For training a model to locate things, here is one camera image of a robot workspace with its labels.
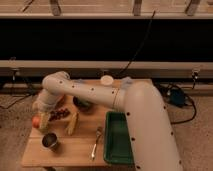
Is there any green plastic tray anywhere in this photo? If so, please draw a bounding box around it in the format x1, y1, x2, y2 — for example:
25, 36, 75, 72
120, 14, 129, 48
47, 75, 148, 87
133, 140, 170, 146
103, 111, 134, 165

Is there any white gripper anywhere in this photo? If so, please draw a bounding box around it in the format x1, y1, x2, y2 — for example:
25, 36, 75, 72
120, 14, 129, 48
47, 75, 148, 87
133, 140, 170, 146
32, 98, 54, 131

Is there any orange bowl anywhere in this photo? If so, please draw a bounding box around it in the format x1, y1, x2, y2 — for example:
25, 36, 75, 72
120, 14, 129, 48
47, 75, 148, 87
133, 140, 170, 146
58, 95, 65, 103

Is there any wooden table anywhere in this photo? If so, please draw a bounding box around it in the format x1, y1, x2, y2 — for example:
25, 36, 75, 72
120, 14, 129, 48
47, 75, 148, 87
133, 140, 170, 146
20, 78, 157, 168

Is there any white cup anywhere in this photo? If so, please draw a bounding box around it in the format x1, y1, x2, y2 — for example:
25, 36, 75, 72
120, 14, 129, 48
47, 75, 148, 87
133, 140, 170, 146
100, 75, 114, 86

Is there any silver fork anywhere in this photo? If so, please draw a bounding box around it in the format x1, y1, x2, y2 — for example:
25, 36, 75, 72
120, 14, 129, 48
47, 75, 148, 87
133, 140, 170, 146
91, 127, 103, 160

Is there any yellow corn cob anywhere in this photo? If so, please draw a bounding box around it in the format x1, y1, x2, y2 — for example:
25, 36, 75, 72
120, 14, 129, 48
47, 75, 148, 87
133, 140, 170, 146
67, 113, 79, 135

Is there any dark grapes bunch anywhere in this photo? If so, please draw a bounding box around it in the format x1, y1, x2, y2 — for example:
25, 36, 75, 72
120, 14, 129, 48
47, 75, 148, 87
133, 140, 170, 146
50, 108, 70, 121

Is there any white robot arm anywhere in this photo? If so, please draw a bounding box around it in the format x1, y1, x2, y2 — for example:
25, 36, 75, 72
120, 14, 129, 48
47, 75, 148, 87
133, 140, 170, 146
36, 71, 183, 171

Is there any metal cup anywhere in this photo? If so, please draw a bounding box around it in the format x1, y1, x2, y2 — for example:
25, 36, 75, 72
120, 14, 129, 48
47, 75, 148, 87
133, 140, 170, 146
42, 133, 59, 151

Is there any red apple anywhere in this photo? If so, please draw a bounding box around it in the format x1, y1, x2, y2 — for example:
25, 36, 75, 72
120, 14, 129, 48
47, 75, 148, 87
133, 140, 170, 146
32, 116, 40, 129

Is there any black cable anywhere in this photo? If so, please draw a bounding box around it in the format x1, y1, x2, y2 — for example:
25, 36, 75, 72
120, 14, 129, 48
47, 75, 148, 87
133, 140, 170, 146
115, 10, 156, 77

